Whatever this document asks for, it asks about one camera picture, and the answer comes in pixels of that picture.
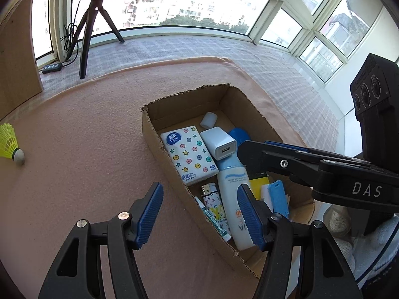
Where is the black tripod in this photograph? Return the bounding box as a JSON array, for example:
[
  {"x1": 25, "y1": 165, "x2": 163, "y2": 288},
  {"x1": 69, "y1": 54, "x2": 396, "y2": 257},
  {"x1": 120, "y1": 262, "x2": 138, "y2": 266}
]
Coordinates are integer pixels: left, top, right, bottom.
[{"x1": 66, "y1": 0, "x2": 125, "y2": 80}]

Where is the person's right hand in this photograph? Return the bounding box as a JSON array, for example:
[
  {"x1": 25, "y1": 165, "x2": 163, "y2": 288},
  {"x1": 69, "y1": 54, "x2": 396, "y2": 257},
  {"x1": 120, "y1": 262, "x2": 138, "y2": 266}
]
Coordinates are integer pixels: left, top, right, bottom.
[{"x1": 324, "y1": 207, "x2": 399, "y2": 290}]

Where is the yellow plastic shuttlecock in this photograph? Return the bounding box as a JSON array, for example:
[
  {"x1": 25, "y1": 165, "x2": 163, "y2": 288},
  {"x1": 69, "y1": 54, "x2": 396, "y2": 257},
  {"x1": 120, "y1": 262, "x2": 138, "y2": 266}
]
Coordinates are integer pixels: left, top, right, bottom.
[{"x1": 0, "y1": 123, "x2": 25, "y2": 165}]

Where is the checkered grey cloth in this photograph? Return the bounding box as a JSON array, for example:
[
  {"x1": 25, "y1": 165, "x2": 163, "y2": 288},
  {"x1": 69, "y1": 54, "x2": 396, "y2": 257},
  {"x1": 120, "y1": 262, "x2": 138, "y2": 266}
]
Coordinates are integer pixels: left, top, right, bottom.
[{"x1": 39, "y1": 36, "x2": 346, "y2": 162}]

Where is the white wall charger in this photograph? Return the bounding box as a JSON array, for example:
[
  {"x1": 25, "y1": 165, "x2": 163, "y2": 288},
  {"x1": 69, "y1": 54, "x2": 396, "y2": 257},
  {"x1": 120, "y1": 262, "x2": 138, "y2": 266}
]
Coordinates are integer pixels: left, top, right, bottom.
[{"x1": 200, "y1": 127, "x2": 238, "y2": 161}]

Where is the green white lip balm tube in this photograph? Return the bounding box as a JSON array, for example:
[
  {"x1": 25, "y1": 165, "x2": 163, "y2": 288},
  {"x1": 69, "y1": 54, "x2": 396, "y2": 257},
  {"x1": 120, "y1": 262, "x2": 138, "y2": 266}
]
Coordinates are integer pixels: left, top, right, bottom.
[{"x1": 194, "y1": 196, "x2": 233, "y2": 242}]

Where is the small white cap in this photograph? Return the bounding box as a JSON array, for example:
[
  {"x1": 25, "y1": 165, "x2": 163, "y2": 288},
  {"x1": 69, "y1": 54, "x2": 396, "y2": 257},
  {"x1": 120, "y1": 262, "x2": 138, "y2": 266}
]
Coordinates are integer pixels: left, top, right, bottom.
[{"x1": 200, "y1": 111, "x2": 218, "y2": 129}]

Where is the patterned white lighter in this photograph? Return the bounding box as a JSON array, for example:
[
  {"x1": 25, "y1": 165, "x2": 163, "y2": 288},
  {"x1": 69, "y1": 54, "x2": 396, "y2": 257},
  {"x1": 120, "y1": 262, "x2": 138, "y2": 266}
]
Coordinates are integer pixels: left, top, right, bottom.
[{"x1": 201, "y1": 183, "x2": 229, "y2": 234}]

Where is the cardboard box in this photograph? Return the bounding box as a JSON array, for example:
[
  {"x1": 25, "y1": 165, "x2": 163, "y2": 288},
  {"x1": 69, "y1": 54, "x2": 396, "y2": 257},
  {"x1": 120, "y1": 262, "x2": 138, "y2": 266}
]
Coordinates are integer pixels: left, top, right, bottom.
[{"x1": 142, "y1": 83, "x2": 315, "y2": 279}]

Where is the blue round container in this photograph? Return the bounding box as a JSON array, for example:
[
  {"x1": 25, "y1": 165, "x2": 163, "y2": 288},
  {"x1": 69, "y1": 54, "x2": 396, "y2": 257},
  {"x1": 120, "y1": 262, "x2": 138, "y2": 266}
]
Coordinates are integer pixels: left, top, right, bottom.
[{"x1": 227, "y1": 127, "x2": 252, "y2": 145}]

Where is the white framed bay window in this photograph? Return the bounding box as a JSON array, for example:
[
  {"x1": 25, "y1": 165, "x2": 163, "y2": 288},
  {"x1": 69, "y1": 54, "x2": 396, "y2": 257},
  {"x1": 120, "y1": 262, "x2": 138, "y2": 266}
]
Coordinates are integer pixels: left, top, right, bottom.
[{"x1": 31, "y1": 0, "x2": 399, "y2": 84}]

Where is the black power strip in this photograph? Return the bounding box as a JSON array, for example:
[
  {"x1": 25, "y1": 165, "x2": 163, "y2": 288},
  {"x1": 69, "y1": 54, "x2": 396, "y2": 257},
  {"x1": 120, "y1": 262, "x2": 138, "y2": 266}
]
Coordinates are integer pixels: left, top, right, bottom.
[{"x1": 42, "y1": 63, "x2": 64, "y2": 75}]

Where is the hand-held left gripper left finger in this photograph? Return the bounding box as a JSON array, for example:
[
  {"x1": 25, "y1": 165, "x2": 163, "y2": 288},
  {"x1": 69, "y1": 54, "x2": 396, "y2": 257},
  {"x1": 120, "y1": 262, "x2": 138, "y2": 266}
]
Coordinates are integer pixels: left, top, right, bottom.
[{"x1": 37, "y1": 182, "x2": 164, "y2": 299}]

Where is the small blue plastic piece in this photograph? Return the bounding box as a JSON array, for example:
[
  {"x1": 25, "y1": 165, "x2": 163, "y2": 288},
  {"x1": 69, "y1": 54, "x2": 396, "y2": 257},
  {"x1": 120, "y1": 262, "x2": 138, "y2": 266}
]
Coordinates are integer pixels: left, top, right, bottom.
[{"x1": 269, "y1": 181, "x2": 290, "y2": 219}]

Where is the white sunscreen bottle blue cap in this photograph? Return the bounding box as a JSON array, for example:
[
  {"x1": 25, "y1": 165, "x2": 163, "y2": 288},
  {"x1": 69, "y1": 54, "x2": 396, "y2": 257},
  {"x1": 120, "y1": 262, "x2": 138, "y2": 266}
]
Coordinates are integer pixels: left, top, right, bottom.
[{"x1": 216, "y1": 157, "x2": 259, "y2": 251}]

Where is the black ring light cable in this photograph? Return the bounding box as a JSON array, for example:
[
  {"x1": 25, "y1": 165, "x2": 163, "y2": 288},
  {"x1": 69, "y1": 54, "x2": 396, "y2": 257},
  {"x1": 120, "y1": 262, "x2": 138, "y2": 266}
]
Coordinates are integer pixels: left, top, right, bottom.
[{"x1": 61, "y1": 23, "x2": 80, "y2": 66}]

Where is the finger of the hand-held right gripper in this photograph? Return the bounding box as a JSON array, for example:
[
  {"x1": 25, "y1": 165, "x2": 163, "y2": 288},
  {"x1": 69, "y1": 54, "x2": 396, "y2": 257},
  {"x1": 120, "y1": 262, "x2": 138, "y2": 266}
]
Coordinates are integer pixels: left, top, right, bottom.
[
  {"x1": 238, "y1": 140, "x2": 325, "y2": 188},
  {"x1": 265, "y1": 142, "x2": 371, "y2": 162}
]

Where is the star print tissue pack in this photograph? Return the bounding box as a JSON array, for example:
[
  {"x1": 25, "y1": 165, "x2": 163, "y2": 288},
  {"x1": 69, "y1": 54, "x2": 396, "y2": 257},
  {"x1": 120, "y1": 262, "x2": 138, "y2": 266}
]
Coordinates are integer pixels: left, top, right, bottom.
[{"x1": 160, "y1": 125, "x2": 220, "y2": 186}]

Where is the yellow ruler card package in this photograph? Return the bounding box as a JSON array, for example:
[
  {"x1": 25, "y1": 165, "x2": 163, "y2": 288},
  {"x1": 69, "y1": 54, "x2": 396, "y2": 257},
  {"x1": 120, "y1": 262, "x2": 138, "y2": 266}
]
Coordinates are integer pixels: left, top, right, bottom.
[{"x1": 249, "y1": 171, "x2": 270, "y2": 200}]

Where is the smooth light wooden panel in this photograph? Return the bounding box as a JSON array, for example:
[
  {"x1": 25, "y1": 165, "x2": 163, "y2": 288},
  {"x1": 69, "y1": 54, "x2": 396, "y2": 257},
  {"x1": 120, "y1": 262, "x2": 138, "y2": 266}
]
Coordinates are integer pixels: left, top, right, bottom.
[{"x1": 0, "y1": 0, "x2": 44, "y2": 117}]

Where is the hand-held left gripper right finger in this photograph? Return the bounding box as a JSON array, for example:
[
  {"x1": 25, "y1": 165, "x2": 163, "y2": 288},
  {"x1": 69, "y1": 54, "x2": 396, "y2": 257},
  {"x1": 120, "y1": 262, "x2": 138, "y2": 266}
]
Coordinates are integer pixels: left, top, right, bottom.
[{"x1": 237, "y1": 184, "x2": 356, "y2": 299}]

